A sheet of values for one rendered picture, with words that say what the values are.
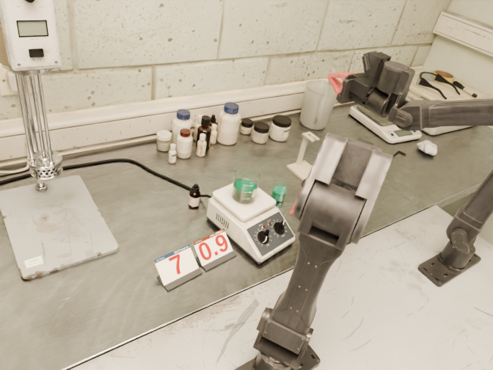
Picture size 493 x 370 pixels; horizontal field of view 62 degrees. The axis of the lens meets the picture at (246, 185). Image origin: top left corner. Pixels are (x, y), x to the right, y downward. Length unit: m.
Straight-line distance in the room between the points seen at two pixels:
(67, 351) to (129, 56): 0.79
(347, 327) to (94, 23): 0.96
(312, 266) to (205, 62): 0.93
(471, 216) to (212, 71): 0.88
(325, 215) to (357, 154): 0.10
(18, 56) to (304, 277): 0.56
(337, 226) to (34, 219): 0.74
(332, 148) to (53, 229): 0.69
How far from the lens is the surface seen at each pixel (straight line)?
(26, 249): 1.00
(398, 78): 1.04
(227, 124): 1.33
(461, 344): 1.04
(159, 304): 0.88
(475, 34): 2.14
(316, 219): 0.53
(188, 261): 0.93
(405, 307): 1.03
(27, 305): 0.91
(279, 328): 0.70
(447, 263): 1.17
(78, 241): 0.99
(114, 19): 1.21
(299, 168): 1.32
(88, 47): 1.21
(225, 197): 1.00
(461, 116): 1.02
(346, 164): 0.58
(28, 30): 0.76
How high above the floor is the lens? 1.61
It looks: 36 degrees down
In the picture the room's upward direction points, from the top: 12 degrees clockwise
